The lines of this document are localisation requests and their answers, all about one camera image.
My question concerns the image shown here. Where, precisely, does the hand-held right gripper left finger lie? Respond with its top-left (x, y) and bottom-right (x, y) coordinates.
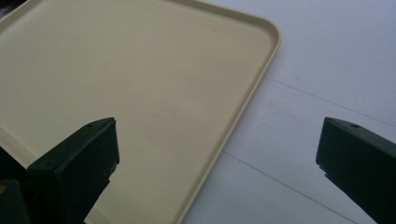
top-left (26, 117), bottom-right (120, 224)

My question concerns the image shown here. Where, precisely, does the beige plastic tray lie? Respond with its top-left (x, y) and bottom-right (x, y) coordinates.
top-left (0, 0), bottom-right (283, 224)

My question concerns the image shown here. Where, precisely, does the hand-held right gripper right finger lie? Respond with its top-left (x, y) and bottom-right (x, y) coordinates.
top-left (315, 117), bottom-right (396, 224)

